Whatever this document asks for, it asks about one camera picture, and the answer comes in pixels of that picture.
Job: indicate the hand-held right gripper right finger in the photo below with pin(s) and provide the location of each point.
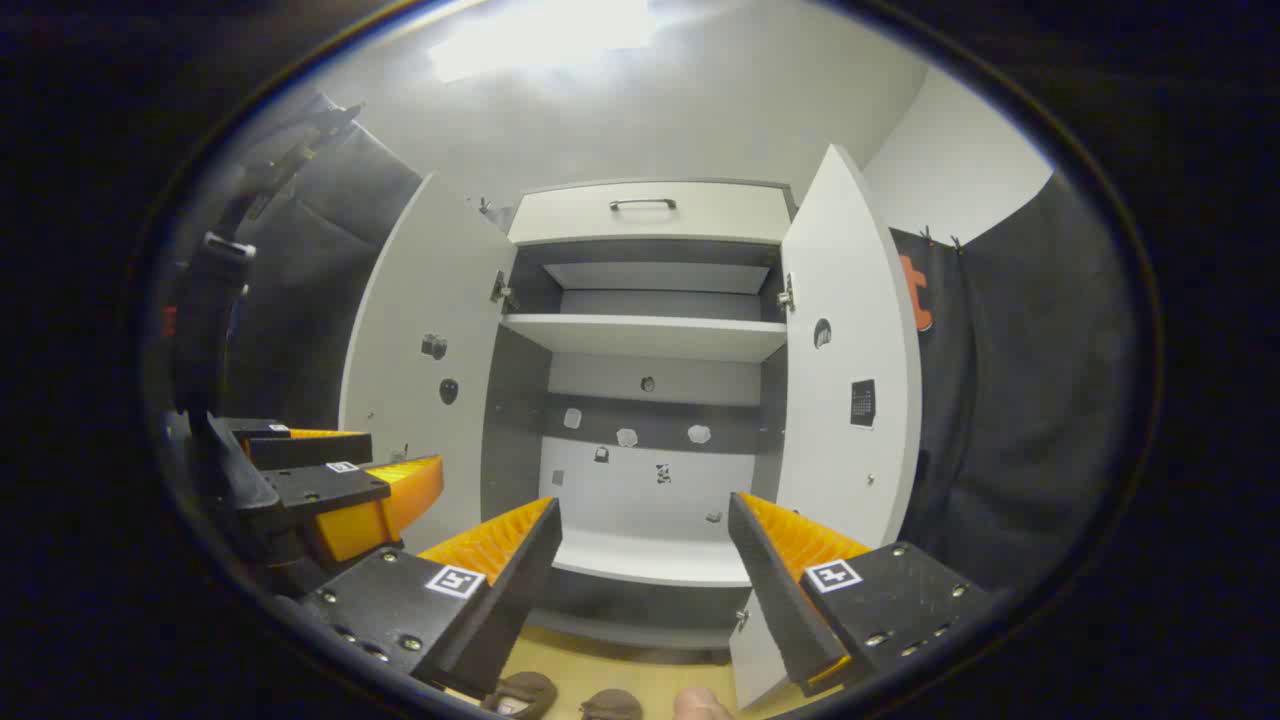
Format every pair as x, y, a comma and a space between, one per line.
775, 590

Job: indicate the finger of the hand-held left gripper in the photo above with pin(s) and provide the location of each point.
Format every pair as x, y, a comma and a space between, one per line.
325, 487
310, 450

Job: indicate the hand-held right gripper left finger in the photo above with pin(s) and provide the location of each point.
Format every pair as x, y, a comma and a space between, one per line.
520, 590

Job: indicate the brown fuzzy shoe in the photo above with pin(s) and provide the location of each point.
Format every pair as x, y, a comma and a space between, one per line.
525, 692
612, 706

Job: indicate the white shoe cabinet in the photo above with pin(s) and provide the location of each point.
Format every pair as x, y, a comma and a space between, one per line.
650, 490

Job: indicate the white cabinet door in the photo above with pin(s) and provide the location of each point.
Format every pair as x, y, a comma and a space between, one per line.
420, 290
850, 300

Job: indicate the white cabinet shelf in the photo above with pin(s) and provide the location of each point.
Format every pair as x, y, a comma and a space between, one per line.
650, 338

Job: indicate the white cabinet drawer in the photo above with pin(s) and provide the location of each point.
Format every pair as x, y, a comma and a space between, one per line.
560, 215

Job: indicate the black backdrop cloth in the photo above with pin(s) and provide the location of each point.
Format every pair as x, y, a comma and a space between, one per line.
1020, 400

